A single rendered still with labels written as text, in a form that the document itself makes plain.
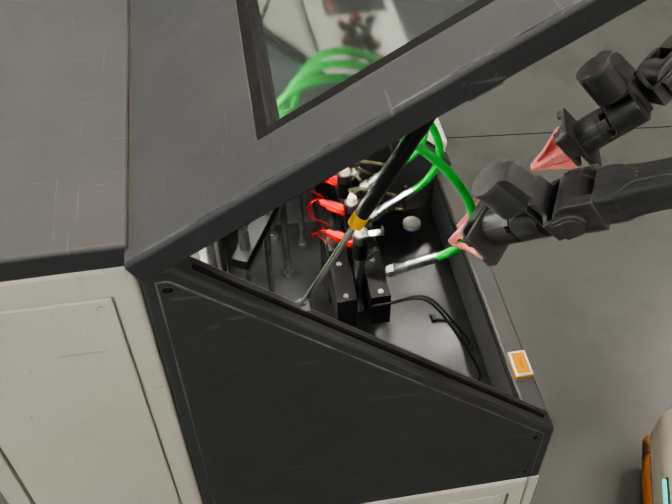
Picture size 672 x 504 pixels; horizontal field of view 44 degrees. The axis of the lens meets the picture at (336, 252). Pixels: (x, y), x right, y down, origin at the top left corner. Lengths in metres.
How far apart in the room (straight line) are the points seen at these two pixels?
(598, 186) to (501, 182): 0.12
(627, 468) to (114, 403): 1.71
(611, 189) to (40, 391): 0.76
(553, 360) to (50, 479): 1.76
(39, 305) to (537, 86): 2.96
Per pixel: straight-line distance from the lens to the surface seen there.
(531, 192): 1.12
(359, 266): 1.50
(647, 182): 1.07
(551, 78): 3.77
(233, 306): 1.00
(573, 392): 2.64
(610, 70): 1.34
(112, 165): 1.01
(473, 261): 1.62
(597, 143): 1.39
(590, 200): 1.09
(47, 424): 1.19
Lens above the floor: 2.14
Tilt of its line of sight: 48 degrees down
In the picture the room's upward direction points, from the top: 1 degrees counter-clockwise
